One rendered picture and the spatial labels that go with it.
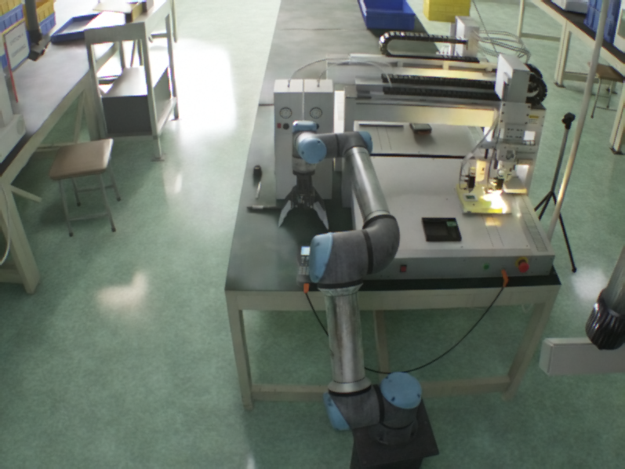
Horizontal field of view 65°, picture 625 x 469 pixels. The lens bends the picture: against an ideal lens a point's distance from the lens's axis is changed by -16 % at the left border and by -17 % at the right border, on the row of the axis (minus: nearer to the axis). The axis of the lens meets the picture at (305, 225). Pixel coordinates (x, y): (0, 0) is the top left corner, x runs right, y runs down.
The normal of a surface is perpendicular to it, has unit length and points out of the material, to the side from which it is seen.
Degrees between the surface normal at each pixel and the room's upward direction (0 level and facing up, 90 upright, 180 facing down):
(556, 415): 0
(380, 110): 90
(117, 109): 90
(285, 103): 90
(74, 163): 2
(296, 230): 0
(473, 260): 90
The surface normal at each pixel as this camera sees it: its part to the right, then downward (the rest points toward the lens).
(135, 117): -0.01, 0.61
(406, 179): 0.00, -0.79
